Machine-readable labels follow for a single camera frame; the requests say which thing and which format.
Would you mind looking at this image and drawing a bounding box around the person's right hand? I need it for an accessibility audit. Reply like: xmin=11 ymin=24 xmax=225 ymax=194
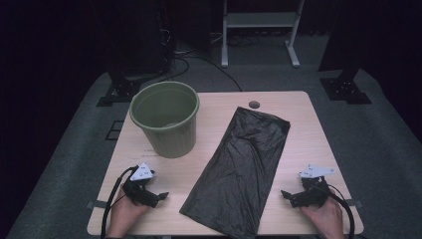
xmin=300 ymin=188 xmax=346 ymax=239

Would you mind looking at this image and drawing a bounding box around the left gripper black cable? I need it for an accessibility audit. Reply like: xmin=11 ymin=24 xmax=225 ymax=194
xmin=100 ymin=165 xmax=139 ymax=239

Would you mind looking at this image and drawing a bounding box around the black plastic garbage bag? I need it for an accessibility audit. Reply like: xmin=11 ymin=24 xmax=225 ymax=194
xmin=179 ymin=106 xmax=292 ymax=239

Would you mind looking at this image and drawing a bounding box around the grey tape piece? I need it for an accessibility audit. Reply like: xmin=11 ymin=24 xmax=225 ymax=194
xmin=344 ymin=198 xmax=364 ymax=209
xmin=86 ymin=199 xmax=109 ymax=210

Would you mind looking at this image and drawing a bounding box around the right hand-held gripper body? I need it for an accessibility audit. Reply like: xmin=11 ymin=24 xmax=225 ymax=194
xmin=291 ymin=163 xmax=336 ymax=209

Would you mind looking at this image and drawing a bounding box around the black stand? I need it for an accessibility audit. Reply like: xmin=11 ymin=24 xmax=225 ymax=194
xmin=317 ymin=56 xmax=372 ymax=106
xmin=96 ymin=59 xmax=143 ymax=108

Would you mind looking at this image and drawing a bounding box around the black floor cable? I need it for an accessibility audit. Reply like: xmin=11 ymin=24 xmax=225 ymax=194
xmin=147 ymin=55 xmax=244 ymax=94

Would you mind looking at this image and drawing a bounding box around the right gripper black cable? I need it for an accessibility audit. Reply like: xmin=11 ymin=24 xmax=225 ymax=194
xmin=313 ymin=183 xmax=356 ymax=239

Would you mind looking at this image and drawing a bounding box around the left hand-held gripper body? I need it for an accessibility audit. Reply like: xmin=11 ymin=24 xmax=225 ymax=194
xmin=121 ymin=161 xmax=161 ymax=209

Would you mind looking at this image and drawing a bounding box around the white metal stand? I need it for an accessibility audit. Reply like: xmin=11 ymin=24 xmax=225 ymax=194
xmin=221 ymin=0 xmax=306 ymax=69

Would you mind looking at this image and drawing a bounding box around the person's left hand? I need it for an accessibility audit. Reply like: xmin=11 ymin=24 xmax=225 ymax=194
xmin=105 ymin=189 xmax=150 ymax=239

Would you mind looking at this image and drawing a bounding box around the green plastic trash bin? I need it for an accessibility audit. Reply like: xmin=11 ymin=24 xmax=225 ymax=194
xmin=128 ymin=81 xmax=201 ymax=159

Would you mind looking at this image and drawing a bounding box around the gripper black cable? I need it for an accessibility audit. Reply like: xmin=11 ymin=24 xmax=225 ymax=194
xmin=100 ymin=165 xmax=139 ymax=239
xmin=313 ymin=183 xmax=356 ymax=239

